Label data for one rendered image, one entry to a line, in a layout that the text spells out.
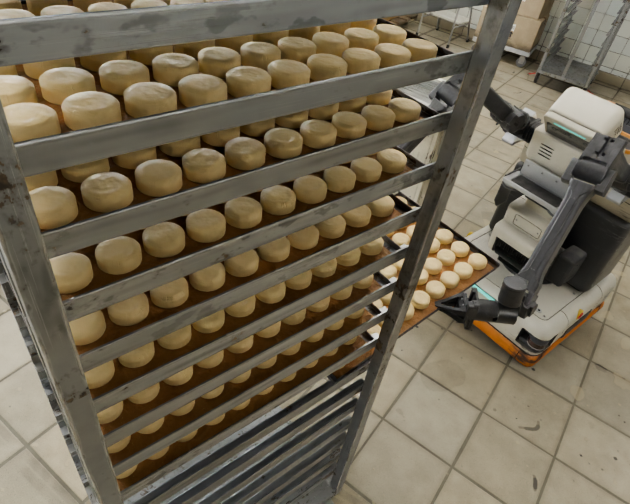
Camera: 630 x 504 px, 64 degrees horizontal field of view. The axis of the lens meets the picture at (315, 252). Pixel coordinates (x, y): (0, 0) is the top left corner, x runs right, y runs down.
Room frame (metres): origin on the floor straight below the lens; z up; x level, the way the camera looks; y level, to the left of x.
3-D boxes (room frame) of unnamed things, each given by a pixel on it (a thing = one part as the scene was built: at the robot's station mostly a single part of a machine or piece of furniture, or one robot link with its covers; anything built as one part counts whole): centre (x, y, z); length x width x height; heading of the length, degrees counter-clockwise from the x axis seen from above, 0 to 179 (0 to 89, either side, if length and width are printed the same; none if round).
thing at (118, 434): (0.53, 0.05, 1.05); 0.64 x 0.03 x 0.03; 135
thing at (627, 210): (1.91, -1.07, 0.59); 0.55 x 0.34 x 0.83; 45
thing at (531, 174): (1.64, -0.79, 0.75); 0.28 x 0.16 x 0.22; 45
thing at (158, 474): (0.53, 0.05, 0.87); 0.64 x 0.03 x 0.03; 135
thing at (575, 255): (1.69, -0.93, 0.44); 0.28 x 0.27 x 0.25; 45
